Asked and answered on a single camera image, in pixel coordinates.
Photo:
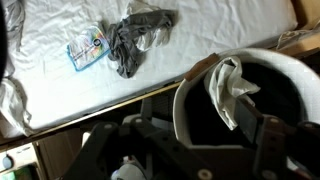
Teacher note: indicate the gray rumpled blanket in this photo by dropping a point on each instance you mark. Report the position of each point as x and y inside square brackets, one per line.
[13, 106]

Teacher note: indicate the white woven laundry basket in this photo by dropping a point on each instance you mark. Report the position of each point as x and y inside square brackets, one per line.
[300, 70]

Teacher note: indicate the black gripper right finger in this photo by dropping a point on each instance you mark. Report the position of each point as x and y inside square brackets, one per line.
[280, 146]

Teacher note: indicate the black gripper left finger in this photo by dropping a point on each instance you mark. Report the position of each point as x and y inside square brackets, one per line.
[133, 150]

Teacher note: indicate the bed with white sheet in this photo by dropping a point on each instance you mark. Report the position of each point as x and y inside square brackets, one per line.
[216, 30]

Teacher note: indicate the grey garment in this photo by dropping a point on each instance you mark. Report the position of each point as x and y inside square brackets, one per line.
[130, 40]

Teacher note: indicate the cream white cloth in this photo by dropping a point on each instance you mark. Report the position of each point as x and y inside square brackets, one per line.
[226, 90]

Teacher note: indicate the white pillow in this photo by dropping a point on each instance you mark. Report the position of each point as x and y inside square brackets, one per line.
[13, 20]

